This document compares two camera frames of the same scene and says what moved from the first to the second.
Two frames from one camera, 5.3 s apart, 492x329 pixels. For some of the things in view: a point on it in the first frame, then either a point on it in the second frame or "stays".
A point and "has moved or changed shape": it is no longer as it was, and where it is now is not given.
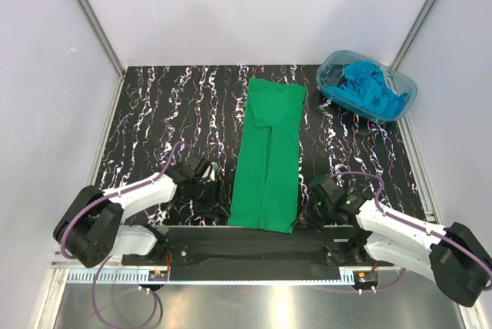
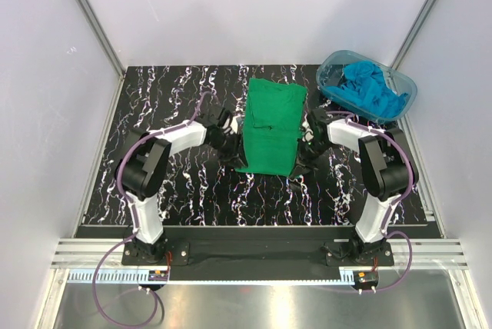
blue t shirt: [364, 84] stays
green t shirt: [266, 188] has moved or changed shape
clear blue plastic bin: [365, 87] stays
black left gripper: [217, 201] → [235, 151]
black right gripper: [306, 217] → [301, 168]
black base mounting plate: [218, 247] stays
